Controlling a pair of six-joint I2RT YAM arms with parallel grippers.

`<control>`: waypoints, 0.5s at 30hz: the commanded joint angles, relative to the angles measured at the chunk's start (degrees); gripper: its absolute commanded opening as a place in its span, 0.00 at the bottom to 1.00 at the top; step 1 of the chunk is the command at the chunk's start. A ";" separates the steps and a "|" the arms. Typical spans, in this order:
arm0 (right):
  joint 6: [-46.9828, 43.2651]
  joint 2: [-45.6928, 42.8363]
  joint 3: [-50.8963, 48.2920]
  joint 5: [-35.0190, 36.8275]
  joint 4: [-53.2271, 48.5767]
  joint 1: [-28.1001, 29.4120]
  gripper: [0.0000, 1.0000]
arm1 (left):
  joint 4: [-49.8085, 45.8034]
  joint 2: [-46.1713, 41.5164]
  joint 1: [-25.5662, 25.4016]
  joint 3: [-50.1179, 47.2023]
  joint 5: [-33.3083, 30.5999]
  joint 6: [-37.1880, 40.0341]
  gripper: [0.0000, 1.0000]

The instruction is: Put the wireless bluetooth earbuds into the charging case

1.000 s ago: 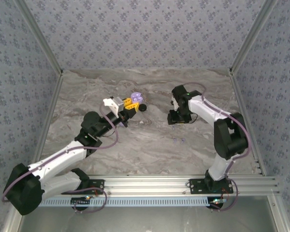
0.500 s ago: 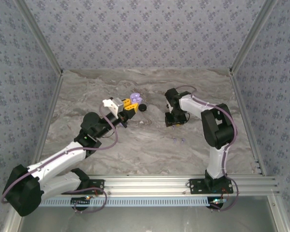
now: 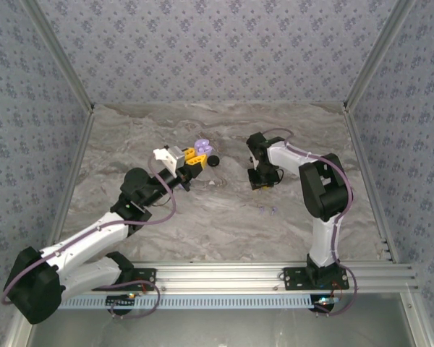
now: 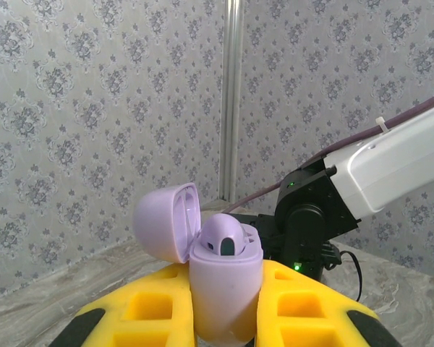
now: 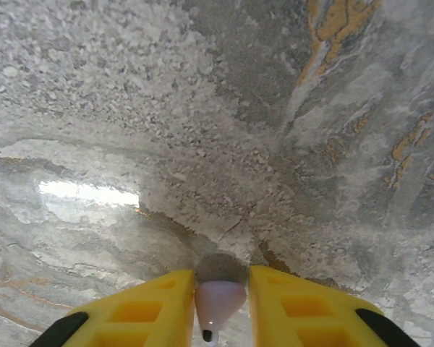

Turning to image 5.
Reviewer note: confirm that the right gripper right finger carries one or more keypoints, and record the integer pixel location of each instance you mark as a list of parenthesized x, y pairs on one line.
[(311, 318)]

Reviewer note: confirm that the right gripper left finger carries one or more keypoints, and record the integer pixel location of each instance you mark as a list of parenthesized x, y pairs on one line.
[(137, 318)]

